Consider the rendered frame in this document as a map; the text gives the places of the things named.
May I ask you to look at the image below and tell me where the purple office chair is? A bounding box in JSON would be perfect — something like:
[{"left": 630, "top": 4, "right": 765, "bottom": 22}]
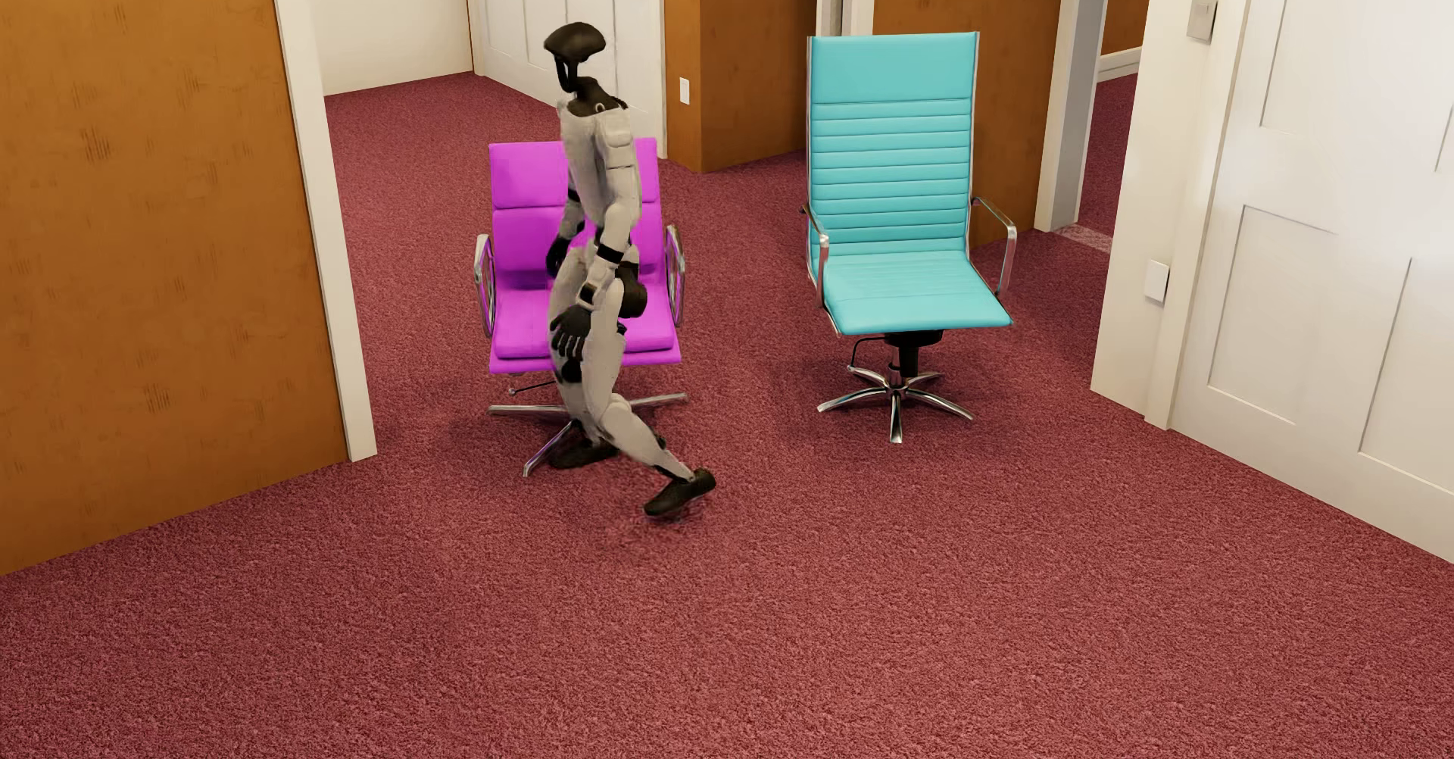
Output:
[{"left": 473, "top": 137, "right": 691, "bottom": 479}]

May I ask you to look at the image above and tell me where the teal office chair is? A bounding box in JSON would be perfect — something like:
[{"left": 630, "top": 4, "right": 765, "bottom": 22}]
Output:
[{"left": 800, "top": 32, "right": 1020, "bottom": 445}]

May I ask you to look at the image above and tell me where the white left robot leg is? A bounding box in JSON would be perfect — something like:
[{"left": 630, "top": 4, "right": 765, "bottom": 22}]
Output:
[{"left": 552, "top": 341, "right": 604, "bottom": 445}]

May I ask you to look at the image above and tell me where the white robot leg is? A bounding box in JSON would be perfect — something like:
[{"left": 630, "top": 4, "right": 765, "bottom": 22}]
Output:
[
  {"left": 552, "top": 341, "right": 604, "bottom": 445},
  {"left": 554, "top": 277, "right": 694, "bottom": 483}
]

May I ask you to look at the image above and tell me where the white right robot leg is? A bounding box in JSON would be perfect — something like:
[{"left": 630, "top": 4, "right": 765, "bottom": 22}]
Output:
[{"left": 554, "top": 277, "right": 694, "bottom": 483}]

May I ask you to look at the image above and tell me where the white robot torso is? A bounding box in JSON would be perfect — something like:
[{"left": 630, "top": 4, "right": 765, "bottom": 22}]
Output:
[{"left": 557, "top": 95, "right": 647, "bottom": 240}]

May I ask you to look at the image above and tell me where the black left robot foot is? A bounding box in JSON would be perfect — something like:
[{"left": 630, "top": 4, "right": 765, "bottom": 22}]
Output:
[{"left": 548, "top": 434, "right": 622, "bottom": 472}]

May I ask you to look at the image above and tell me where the black robot foot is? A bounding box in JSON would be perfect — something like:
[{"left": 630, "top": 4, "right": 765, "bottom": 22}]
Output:
[
  {"left": 643, "top": 468, "right": 718, "bottom": 520},
  {"left": 548, "top": 434, "right": 622, "bottom": 472}
]

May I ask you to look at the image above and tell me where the black right robot foot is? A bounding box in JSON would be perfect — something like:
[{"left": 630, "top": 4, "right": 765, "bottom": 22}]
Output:
[{"left": 643, "top": 468, "right": 718, "bottom": 520}]

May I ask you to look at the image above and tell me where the black robot head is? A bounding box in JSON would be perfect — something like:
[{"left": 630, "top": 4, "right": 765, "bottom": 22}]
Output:
[{"left": 543, "top": 21, "right": 615, "bottom": 102}]

